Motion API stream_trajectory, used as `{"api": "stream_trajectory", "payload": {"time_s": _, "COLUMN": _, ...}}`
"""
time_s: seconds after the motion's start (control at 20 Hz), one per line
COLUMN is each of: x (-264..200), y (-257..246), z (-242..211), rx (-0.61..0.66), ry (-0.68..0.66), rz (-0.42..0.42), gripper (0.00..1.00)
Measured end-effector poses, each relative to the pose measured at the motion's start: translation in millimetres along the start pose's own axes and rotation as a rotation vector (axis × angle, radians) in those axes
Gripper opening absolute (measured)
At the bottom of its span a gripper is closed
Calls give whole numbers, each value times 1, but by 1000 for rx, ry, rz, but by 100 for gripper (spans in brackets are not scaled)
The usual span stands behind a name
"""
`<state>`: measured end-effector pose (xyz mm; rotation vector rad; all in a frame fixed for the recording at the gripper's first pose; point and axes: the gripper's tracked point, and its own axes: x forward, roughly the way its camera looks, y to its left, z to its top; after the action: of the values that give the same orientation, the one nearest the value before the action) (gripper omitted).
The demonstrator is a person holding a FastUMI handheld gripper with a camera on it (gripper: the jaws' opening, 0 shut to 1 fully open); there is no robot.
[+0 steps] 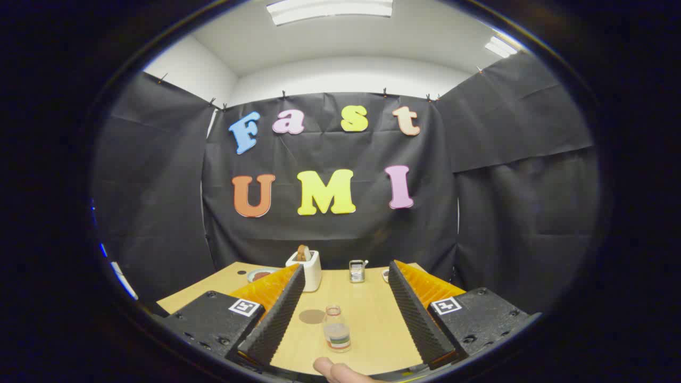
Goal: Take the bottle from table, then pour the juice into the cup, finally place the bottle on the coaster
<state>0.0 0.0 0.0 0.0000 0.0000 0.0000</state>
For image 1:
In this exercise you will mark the white toaster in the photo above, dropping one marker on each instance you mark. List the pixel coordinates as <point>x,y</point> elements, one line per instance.
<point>313,271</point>

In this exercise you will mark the pale green plate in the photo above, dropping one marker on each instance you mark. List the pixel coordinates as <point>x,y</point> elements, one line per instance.
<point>251,275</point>

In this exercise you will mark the small ceiling light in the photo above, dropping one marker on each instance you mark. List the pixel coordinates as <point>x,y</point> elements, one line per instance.
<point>500,47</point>

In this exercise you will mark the brown toast piece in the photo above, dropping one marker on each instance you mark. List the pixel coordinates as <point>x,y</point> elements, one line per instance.
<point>262,275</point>

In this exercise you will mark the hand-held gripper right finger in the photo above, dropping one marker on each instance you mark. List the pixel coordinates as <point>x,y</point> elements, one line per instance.
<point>417,319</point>

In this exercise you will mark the wooden table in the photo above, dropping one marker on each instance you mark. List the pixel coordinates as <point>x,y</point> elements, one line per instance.
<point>370,314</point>

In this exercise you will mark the bread slice in toaster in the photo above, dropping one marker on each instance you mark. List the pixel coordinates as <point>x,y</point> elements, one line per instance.
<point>302,253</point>

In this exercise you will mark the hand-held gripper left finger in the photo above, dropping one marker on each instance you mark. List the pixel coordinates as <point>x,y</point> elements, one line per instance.
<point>276,319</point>

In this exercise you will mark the long ceiling light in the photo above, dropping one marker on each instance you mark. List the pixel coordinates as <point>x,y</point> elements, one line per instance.
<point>330,9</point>

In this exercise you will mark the round brown coaster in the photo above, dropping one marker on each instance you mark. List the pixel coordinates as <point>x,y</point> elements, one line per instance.
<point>311,317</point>

